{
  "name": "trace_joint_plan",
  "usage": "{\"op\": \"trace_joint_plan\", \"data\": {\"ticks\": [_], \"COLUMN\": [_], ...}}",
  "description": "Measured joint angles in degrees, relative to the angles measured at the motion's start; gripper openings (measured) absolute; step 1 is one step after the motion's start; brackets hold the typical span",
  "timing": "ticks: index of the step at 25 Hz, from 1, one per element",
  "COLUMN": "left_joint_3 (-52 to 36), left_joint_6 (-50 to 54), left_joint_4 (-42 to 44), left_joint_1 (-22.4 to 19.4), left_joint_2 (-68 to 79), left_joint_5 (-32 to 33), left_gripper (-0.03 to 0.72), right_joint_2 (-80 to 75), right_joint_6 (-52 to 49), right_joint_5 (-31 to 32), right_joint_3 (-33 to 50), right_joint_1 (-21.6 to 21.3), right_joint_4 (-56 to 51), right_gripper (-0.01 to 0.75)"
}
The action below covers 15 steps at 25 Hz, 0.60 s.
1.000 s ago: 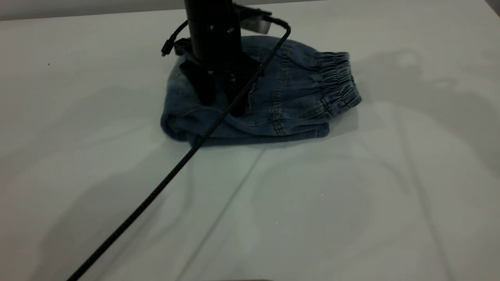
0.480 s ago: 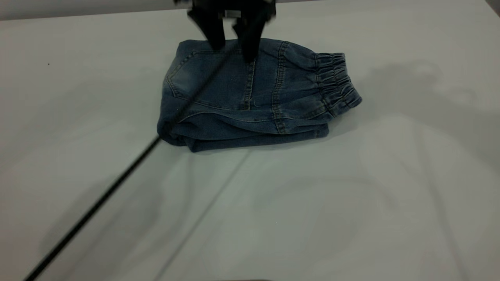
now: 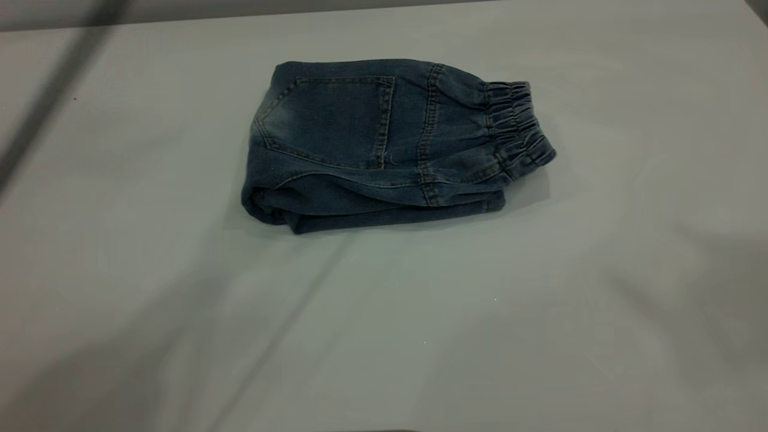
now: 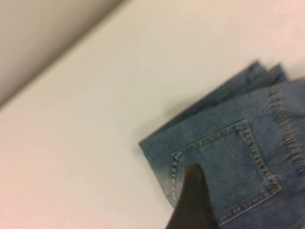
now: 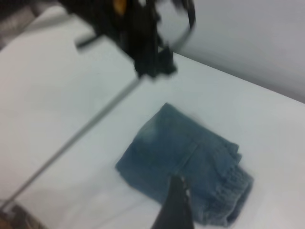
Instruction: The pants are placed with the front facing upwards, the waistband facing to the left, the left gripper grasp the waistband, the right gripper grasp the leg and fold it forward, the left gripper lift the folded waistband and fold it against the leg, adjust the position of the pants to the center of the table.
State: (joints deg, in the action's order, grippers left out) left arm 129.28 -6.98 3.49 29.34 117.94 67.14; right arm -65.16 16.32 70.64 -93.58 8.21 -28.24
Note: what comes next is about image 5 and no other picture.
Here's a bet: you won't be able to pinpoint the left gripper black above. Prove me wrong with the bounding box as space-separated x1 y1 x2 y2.
59 0 178 78

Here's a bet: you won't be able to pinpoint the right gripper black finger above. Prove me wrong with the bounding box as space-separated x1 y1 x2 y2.
153 175 195 229

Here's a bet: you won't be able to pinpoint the blue denim pants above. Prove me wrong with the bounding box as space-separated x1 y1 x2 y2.
115 102 254 227

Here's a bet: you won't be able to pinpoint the left arm braided black cable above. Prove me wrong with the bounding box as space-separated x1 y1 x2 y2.
164 0 196 52

